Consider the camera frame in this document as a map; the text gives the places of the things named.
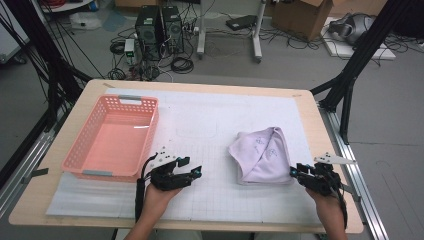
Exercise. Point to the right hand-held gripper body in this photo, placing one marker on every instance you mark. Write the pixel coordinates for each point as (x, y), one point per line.
(320, 181)

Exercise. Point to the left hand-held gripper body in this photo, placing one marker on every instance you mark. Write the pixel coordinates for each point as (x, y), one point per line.
(166, 178)

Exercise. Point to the lilac butterfly print towel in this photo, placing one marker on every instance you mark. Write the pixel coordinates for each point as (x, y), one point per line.
(263, 156)

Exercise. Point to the person's left hand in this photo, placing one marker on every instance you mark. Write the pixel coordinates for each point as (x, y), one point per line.
(161, 203)

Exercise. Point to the person's right hand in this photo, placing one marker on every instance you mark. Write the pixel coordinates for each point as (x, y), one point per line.
(326, 206)

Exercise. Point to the pink plastic basket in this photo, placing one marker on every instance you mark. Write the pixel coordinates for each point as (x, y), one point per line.
(116, 146)

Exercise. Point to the white power adapter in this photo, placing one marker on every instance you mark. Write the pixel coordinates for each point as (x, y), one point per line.
(129, 48)

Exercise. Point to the black computer tower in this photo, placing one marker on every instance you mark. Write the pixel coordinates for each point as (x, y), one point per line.
(148, 31)
(173, 30)

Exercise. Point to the white foam board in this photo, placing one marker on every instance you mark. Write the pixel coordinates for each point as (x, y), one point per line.
(383, 53)

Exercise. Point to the grey plastic shell device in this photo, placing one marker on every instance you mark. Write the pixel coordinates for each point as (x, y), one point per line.
(353, 28)

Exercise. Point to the open cardboard box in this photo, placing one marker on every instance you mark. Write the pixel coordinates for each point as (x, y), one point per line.
(300, 18)

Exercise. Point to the flat black device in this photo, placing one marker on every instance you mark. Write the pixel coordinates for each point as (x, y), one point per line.
(240, 22)

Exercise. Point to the large cardboard box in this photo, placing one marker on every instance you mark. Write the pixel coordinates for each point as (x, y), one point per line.
(360, 6)

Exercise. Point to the clear plastic bag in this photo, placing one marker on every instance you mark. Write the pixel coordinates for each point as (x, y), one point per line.
(85, 20)

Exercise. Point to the round white table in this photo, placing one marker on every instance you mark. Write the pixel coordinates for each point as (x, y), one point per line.
(66, 5)

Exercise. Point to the white cabinet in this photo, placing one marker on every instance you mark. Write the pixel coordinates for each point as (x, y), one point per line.
(10, 43)

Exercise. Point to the black rail bracket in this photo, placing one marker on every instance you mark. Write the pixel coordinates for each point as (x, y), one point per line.
(353, 195)
(36, 173)

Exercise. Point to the aluminium rail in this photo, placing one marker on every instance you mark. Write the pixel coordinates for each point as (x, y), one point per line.
(360, 180)
(23, 166)

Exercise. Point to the black metal frame stand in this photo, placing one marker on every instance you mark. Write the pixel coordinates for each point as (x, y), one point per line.
(350, 73)
(55, 83)

